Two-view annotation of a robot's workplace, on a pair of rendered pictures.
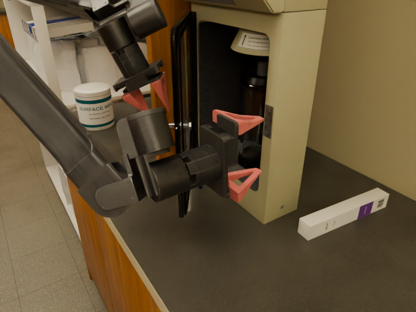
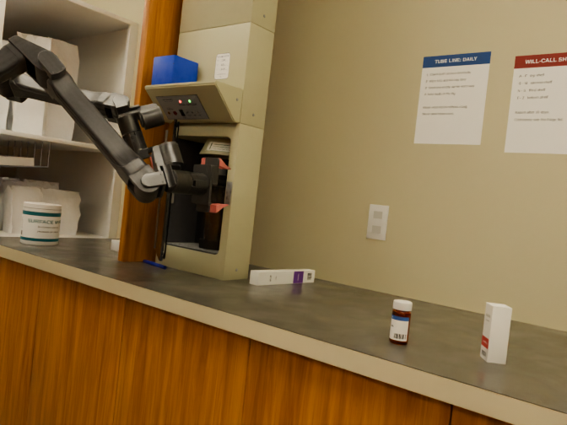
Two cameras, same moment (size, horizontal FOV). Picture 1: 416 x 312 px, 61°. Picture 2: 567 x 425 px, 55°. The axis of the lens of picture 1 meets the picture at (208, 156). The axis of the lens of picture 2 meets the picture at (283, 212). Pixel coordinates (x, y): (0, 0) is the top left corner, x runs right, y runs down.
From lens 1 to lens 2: 0.98 m
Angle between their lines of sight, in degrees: 33
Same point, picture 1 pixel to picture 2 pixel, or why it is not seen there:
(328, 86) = (267, 211)
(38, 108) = (108, 132)
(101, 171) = (144, 167)
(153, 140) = (175, 156)
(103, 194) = (145, 177)
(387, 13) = (304, 153)
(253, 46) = (218, 149)
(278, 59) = (235, 150)
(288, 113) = (241, 190)
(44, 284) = not seen: outside the picture
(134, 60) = (140, 141)
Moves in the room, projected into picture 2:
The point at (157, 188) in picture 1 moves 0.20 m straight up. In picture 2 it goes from (176, 180) to (185, 96)
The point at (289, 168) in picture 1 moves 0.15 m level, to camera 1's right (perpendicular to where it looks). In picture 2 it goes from (242, 235) to (288, 239)
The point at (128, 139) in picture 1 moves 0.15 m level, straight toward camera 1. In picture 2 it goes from (159, 156) to (182, 155)
